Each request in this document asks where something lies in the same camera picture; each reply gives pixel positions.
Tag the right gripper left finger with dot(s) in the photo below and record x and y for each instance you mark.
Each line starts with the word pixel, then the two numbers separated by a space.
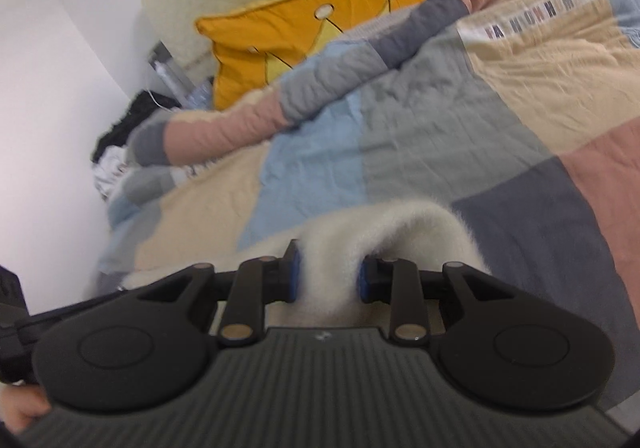
pixel 258 283

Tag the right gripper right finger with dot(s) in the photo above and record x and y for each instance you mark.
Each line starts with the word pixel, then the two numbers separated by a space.
pixel 398 284

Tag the cream striped knit sweater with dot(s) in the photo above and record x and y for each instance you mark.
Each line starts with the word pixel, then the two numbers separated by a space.
pixel 333 246

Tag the white clothes pile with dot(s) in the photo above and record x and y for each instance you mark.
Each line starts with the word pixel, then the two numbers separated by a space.
pixel 112 167

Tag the black clothes pile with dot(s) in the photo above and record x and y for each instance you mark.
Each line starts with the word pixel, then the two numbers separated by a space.
pixel 144 105

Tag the person's left hand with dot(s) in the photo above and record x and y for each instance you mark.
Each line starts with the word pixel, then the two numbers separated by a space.
pixel 21 405

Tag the white spray bottle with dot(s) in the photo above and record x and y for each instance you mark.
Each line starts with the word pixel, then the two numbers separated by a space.
pixel 173 82

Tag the yellow crown pillow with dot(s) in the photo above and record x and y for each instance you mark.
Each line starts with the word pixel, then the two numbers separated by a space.
pixel 256 44

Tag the grey wall socket panel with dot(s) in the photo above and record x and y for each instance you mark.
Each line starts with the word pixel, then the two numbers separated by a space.
pixel 161 53

